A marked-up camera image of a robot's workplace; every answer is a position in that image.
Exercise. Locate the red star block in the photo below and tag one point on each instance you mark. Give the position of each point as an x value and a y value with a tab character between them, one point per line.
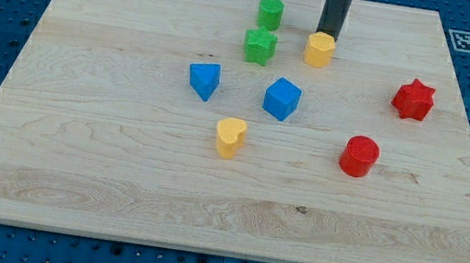
414	100

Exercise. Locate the red cylinder block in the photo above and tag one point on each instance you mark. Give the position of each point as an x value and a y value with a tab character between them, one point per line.
359	155

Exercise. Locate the white fiducial marker tag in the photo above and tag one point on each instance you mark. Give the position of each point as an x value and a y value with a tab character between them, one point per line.
460	40

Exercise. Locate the wooden board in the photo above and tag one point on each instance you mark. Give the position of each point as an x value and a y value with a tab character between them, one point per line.
101	134

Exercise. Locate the blue triangle block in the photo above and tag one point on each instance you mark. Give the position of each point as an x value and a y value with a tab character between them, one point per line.
204	79

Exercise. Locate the yellow heart block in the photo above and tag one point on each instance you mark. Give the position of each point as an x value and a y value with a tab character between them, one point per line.
230	136

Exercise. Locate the green cylinder block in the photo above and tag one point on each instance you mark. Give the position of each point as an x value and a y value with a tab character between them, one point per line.
270	14

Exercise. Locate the yellow hexagon block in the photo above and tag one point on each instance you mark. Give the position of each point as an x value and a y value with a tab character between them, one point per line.
319	49

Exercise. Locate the green star block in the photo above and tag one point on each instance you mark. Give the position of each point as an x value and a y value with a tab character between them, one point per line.
260	46

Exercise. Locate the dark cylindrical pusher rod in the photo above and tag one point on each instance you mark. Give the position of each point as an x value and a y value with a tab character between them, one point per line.
333	16

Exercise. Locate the blue cube block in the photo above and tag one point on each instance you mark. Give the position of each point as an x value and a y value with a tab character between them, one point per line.
281	98

